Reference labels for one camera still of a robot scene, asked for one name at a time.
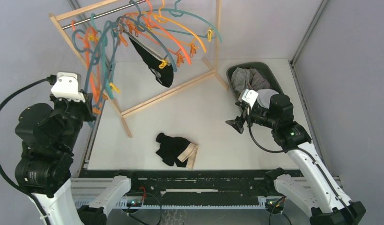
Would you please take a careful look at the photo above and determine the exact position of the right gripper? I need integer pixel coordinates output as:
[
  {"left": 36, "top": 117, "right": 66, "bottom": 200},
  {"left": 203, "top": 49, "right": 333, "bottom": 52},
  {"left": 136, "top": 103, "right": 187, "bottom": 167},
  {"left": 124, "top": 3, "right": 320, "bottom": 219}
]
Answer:
[{"left": 226, "top": 103, "right": 278, "bottom": 134}]

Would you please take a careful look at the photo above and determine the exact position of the white underwear black trim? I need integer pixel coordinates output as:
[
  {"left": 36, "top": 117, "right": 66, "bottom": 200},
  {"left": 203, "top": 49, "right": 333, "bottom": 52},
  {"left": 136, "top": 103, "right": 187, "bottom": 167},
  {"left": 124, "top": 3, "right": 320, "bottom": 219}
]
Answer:
[{"left": 257, "top": 89, "right": 278, "bottom": 109}]

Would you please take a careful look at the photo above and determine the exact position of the black underwear beige waistband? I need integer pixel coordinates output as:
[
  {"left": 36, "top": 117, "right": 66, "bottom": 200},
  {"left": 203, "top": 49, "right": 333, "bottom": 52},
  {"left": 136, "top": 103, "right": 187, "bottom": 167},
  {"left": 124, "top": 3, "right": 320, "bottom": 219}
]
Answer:
[{"left": 155, "top": 133, "right": 199, "bottom": 170}]

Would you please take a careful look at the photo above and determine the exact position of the teal hanger front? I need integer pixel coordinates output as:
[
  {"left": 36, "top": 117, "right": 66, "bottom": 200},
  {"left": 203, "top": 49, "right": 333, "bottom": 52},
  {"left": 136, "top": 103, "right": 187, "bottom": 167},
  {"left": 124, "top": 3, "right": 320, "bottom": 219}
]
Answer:
[{"left": 90, "top": 13, "right": 120, "bottom": 100}]

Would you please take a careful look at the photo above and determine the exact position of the teal hanger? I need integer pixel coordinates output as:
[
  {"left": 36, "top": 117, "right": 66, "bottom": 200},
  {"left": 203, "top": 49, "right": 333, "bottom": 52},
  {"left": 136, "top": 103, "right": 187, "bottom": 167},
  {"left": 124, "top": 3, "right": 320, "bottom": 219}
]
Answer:
[
  {"left": 153, "top": 0, "right": 222, "bottom": 43},
  {"left": 120, "top": 0, "right": 177, "bottom": 72},
  {"left": 90, "top": 13, "right": 120, "bottom": 100}
]

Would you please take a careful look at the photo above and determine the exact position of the slate blue clip hanger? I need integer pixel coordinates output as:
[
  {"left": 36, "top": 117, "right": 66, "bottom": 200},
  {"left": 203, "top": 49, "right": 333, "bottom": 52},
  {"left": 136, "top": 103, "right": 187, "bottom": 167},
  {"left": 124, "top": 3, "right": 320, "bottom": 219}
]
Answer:
[{"left": 71, "top": 20, "right": 124, "bottom": 115}]

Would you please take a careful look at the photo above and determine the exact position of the orange clip hanger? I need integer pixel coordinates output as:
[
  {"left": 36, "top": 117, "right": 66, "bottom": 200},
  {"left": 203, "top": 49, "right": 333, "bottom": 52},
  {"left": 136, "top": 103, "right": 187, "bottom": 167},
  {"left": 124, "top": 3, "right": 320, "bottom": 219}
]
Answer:
[{"left": 71, "top": 20, "right": 108, "bottom": 114}]

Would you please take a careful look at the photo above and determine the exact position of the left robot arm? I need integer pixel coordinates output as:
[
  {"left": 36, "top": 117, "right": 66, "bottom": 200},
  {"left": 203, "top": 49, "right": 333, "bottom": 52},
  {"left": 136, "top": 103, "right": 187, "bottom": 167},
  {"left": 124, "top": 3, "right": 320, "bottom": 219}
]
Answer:
[{"left": 15, "top": 93, "right": 140, "bottom": 225}]

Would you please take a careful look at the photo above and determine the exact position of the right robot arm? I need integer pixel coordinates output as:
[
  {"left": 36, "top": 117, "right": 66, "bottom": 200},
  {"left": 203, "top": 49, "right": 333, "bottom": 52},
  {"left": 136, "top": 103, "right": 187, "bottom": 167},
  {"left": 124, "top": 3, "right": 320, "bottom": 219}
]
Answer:
[{"left": 227, "top": 89, "right": 366, "bottom": 225}]

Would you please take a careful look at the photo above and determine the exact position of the black hanging underwear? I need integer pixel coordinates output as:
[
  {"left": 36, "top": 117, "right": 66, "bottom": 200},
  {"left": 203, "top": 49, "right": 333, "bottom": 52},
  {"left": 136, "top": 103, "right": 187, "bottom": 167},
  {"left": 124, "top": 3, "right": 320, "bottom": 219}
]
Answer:
[{"left": 130, "top": 38, "right": 174, "bottom": 88}]

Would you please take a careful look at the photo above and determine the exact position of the teal hanger back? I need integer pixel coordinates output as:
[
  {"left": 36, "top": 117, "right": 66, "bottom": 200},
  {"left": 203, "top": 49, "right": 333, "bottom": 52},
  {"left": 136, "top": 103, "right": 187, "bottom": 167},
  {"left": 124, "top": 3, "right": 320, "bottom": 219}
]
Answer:
[{"left": 153, "top": 0, "right": 222, "bottom": 43}]

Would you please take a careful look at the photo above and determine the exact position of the yellow hanger on rack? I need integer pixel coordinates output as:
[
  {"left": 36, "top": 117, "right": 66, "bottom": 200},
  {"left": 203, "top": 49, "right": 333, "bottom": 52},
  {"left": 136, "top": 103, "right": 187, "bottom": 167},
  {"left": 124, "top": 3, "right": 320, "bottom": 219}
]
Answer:
[{"left": 143, "top": 0, "right": 213, "bottom": 62}]

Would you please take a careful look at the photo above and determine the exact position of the orange hanger on rack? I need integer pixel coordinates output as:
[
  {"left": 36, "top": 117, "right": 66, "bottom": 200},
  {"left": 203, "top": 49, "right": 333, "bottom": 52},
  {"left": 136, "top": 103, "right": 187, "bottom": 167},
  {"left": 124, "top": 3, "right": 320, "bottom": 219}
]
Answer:
[{"left": 124, "top": 0, "right": 192, "bottom": 70}]

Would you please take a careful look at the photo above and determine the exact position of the dark green laundry basket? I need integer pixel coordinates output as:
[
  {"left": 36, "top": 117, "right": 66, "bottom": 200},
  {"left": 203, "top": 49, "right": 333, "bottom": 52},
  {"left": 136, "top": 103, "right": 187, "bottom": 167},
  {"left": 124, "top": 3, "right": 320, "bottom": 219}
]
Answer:
[{"left": 226, "top": 62, "right": 283, "bottom": 107}]

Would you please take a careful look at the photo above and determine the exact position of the wooden clothes rack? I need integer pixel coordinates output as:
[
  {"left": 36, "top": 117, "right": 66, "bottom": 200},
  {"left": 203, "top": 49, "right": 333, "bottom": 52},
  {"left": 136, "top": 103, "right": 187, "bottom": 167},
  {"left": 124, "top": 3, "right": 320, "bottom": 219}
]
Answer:
[{"left": 48, "top": 0, "right": 230, "bottom": 138}]

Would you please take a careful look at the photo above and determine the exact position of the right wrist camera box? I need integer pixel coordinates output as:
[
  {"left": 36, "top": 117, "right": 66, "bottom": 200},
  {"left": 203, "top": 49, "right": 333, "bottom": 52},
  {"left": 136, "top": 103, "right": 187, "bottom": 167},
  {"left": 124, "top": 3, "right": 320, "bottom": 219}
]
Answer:
[{"left": 238, "top": 89, "right": 258, "bottom": 109}]

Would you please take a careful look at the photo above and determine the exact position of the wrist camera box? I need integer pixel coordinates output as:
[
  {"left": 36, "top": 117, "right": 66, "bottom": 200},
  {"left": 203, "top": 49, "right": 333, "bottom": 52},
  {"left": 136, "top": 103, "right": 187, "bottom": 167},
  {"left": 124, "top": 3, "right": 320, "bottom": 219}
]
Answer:
[
  {"left": 238, "top": 89, "right": 258, "bottom": 109},
  {"left": 51, "top": 71, "right": 86, "bottom": 103}
]

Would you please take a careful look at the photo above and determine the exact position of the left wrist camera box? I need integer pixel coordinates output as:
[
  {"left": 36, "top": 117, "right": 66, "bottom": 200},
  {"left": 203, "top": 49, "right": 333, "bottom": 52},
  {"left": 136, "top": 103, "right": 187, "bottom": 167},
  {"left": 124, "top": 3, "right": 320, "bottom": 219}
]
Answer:
[{"left": 51, "top": 71, "right": 86, "bottom": 103}]

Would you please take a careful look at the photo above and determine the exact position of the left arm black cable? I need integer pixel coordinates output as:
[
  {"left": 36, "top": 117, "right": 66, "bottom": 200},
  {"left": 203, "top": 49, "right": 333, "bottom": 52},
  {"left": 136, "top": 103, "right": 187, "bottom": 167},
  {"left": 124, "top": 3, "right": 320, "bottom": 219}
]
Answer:
[{"left": 0, "top": 75, "right": 58, "bottom": 225}]

